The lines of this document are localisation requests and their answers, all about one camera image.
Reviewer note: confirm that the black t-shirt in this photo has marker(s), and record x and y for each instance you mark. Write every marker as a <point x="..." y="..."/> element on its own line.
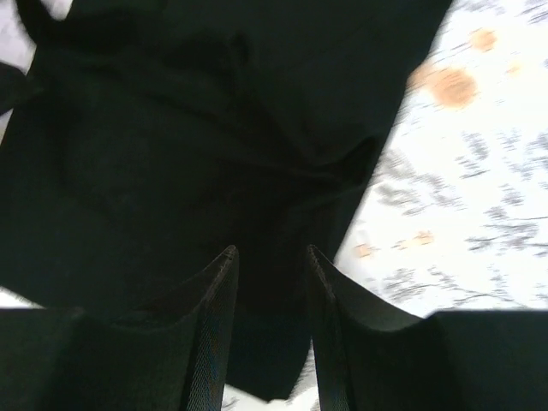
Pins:
<point x="148" y="136"/>

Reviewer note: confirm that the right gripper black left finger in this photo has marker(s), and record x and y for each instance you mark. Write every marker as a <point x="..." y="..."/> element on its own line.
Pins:
<point x="171" y="353"/>

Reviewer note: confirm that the floral patterned table mat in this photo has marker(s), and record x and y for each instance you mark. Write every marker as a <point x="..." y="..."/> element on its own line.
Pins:
<point x="455" y="214"/>

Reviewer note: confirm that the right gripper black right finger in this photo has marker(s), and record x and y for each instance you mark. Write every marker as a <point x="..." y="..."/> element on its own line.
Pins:
<point x="371" y="355"/>

